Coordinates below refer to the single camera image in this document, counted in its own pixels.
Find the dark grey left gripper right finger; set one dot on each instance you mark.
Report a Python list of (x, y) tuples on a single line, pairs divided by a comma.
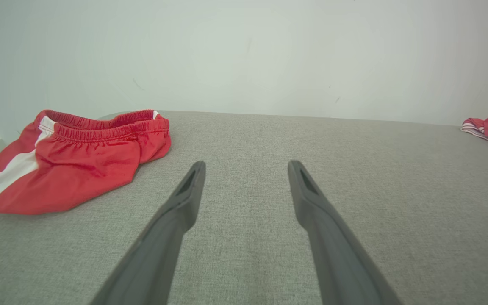
[(333, 254)]

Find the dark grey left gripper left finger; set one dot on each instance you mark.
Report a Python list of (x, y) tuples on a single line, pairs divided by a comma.
[(159, 250)]

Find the red shorts white stripe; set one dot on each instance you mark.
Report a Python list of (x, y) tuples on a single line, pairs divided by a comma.
[(83, 165)]

